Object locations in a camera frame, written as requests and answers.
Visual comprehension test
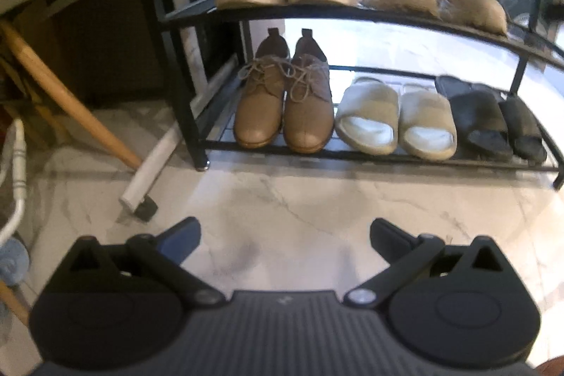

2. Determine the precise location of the white bar with black foot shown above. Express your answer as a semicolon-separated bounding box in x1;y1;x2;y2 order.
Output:
119;54;241;223

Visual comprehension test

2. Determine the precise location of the white cable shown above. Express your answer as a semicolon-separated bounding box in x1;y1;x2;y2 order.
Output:
0;118;28;245

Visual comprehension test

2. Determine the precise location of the wooden chair leg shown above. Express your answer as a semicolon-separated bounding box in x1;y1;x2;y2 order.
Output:
0;281;30;327
0;19;142;172

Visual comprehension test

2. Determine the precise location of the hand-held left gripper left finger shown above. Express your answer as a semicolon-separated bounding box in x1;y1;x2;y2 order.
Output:
57;216;225;307

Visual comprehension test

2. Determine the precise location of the black slide sandal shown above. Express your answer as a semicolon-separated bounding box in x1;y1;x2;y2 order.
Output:
435;75;514;160
473;83;548;165

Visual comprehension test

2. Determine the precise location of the blue round item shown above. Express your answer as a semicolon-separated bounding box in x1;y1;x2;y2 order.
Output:
0;237;30;285

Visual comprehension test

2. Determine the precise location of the black metal shoe rack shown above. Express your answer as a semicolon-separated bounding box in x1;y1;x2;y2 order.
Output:
143;0;564;190

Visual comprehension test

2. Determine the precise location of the beige slide sandal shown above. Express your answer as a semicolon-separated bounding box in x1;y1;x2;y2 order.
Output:
335;76;401;157
399;83;458;162

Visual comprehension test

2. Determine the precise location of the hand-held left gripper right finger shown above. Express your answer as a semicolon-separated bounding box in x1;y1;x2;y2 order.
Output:
343;218;516;307

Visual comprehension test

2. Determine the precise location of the brown lace-up shoe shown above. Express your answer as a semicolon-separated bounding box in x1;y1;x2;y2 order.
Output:
284;29;336;153
233;29;293;148

